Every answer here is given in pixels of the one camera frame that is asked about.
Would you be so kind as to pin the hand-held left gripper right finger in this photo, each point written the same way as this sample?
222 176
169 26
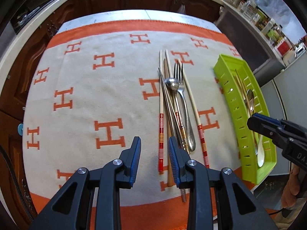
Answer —
174 158

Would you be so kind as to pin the small metal spoon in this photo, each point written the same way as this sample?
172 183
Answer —
171 82

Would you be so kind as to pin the black gas stove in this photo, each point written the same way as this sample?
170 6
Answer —
24 16

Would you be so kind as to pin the plastic wall sheet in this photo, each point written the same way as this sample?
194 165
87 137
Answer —
275 2

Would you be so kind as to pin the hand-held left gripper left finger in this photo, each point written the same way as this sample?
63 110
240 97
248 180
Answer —
135 158

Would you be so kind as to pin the blue round cabinet knob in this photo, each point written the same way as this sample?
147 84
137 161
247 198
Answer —
20 129

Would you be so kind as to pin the white ceramic soup spoon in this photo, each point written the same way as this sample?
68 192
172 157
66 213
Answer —
260 158

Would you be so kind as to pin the clear plastic bottle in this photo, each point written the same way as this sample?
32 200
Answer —
267 26

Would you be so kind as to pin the red label jar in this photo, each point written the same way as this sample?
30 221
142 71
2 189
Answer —
283 46

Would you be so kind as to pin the grey refrigerator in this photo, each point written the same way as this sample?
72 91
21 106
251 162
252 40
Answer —
285 95

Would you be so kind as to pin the person's right hand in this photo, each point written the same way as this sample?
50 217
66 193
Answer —
291 185

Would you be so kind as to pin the clear glass pitcher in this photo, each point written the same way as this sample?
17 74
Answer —
248 7

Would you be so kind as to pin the stainless steel cabinet appliance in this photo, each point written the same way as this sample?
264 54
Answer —
249 40

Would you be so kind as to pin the green plastic utensil tray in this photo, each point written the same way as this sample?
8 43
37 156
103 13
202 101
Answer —
227 86

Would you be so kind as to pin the light blue tablecloth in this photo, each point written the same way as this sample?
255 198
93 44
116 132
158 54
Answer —
144 16

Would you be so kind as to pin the white plastic bag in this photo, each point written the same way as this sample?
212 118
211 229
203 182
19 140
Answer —
182 9

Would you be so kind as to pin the metal fork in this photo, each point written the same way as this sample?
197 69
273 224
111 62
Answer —
189 134

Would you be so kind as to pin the orange white patterned towel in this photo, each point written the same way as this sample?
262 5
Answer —
96 88

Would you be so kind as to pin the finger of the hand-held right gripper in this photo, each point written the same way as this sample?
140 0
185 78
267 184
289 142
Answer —
263 119
293 127

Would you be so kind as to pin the large metal spoon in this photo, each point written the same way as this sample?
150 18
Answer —
250 98

